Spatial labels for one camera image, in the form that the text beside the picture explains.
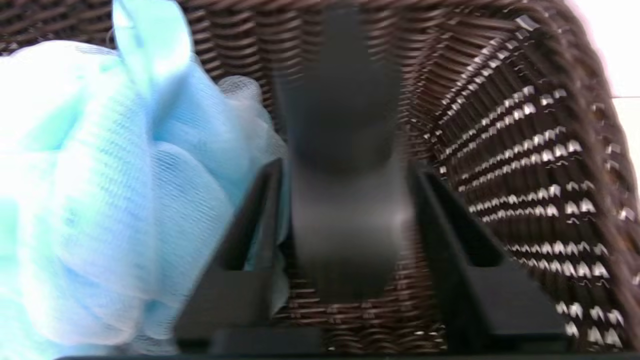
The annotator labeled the dark brown wicker basket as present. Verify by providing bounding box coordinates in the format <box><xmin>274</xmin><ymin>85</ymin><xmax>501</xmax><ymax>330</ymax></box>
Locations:
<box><xmin>0</xmin><ymin>0</ymin><xmax>640</xmax><ymax>356</ymax></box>

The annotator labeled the dark green bottle black cap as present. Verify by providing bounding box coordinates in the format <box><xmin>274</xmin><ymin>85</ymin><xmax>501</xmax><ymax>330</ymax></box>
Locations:
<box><xmin>275</xmin><ymin>7</ymin><xmax>416</xmax><ymax>303</ymax></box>

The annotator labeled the light blue mesh bath pouf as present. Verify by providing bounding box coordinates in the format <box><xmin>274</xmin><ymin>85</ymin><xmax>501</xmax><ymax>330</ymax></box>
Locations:
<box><xmin>0</xmin><ymin>0</ymin><xmax>291</xmax><ymax>360</ymax></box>

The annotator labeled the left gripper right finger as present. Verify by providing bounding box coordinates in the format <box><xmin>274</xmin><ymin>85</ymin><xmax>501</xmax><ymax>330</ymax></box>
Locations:
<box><xmin>409</xmin><ymin>164</ymin><xmax>568</xmax><ymax>352</ymax></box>

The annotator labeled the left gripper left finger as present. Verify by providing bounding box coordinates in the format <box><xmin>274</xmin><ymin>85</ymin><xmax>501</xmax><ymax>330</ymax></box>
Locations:
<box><xmin>175</xmin><ymin>159</ymin><xmax>286</xmax><ymax>342</ymax></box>

